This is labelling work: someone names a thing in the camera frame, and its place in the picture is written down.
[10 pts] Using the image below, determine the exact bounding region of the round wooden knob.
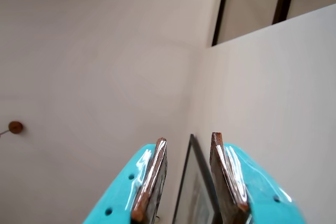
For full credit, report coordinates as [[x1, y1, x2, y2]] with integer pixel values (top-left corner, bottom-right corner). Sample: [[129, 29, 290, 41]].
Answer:
[[8, 121, 24, 135]]

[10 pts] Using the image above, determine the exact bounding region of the black picture frame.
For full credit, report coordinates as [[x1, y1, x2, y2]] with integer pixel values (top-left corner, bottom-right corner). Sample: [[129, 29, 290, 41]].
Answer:
[[172, 134, 224, 224]]

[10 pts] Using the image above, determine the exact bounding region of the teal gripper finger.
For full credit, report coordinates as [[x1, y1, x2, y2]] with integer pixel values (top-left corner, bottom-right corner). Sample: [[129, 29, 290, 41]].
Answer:
[[209, 131, 307, 224], [82, 137, 169, 224]]

